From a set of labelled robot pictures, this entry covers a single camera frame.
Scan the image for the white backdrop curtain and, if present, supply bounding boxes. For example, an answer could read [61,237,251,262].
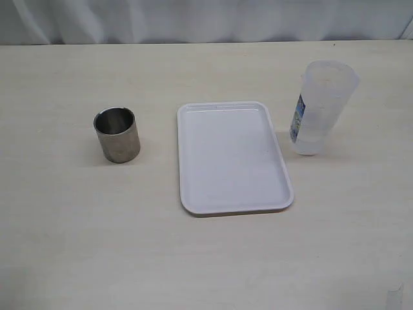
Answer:
[1,1,412,45]

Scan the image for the white plastic tray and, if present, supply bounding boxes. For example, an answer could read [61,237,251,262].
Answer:
[177,101,294,216]

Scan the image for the stainless steel cup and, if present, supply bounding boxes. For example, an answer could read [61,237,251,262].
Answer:
[94,107,141,163]

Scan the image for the clear plastic measuring beaker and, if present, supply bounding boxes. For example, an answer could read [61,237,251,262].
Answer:
[289,60,359,156]

